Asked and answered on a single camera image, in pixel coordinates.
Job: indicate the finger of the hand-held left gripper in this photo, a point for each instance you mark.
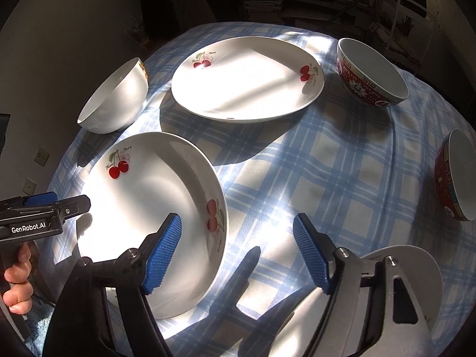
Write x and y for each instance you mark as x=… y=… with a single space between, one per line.
x=76 y=206
x=39 y=199

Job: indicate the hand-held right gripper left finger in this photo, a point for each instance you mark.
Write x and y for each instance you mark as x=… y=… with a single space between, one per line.
x=163 y=256

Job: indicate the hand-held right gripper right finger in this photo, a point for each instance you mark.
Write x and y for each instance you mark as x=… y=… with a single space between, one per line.
x=310 y=256

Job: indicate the white cherry print plate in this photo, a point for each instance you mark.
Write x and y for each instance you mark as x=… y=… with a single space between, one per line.
x=241 y=78
x=148 y=193

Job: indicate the white bowl orange print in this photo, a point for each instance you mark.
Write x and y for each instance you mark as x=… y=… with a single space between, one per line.
x=115 y=100

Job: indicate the plain white bowl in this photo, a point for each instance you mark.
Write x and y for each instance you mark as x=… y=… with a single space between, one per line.
x=424 y=267

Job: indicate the red patterned bowl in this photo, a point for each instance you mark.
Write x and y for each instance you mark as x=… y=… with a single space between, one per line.
x=357 y=81
x=444 y=186

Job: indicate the person's left hand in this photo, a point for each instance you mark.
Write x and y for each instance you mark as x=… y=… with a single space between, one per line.
x=18 y=290

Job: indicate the blue plaid blanket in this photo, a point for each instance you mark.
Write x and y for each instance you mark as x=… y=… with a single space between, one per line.
x=297 y=163

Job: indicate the stack of books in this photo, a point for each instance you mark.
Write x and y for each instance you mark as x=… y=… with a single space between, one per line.
x=264 y=7

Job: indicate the white wall socket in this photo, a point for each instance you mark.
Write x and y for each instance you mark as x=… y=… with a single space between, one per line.
x=28 y=184
x=41 y=155

